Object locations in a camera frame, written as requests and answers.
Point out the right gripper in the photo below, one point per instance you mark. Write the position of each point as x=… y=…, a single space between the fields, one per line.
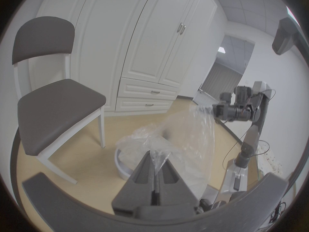
x=229 y=112

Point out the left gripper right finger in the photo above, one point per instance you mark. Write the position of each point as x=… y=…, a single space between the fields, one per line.
x=176 y=192

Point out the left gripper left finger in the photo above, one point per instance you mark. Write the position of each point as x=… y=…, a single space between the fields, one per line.
x=140 y=185

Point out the clear plastic bag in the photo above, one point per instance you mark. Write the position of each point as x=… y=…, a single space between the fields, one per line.
x=188 y=141

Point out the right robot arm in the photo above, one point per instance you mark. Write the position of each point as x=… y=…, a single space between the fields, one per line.
x=253 y=139

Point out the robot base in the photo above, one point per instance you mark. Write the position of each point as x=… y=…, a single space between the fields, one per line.
x=231 y=177

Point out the white trash bin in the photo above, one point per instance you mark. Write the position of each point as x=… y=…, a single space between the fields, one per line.
x=123 y=170

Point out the grey curtain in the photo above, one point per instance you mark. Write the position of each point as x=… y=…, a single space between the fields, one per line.
x=222 y=81

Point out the ceiling light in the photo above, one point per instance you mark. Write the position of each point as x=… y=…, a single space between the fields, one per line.
x=222 y=49

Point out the white wardrobe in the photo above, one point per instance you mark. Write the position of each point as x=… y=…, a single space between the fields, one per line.
x=144 y=45

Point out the white chair with grey cushions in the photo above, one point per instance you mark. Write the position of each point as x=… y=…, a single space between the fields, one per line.
x=60 y=110

